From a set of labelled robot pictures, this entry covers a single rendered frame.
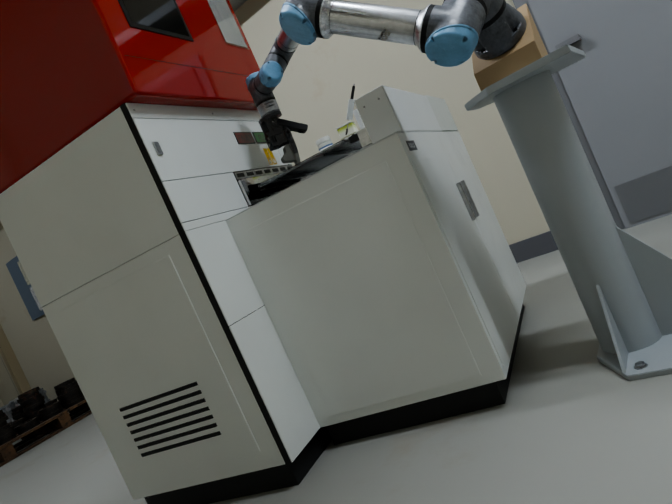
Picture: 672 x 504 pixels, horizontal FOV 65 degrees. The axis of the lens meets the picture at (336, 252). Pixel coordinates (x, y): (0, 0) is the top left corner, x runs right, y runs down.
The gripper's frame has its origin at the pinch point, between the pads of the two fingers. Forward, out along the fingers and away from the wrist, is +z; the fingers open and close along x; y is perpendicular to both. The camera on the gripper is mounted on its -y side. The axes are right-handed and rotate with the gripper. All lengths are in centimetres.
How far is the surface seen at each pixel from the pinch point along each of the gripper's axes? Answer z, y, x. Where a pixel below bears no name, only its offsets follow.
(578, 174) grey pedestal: 40, -49, 69
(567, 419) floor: 92, -14, 75
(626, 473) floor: 92, -5, 101
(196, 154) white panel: -12.9, 34.0, 14.4
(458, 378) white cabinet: 80, -3, 48
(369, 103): -1.3, -12.6, 48.0
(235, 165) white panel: -7.8, 21.7, 0.3
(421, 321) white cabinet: 61, -1, 46
